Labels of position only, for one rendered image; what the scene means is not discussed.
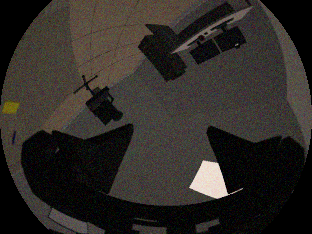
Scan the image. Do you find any yellow flat rectangular plate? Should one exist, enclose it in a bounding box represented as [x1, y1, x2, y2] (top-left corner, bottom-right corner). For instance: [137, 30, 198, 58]
[1, 101, 20, 113]

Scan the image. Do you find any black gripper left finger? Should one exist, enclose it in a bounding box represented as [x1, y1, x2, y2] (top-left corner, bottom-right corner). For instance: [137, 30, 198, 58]
[52, 124, 135, 194]

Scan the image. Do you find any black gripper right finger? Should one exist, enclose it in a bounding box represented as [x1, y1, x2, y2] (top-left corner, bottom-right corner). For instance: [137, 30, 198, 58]
[207, 126, 283, 194]

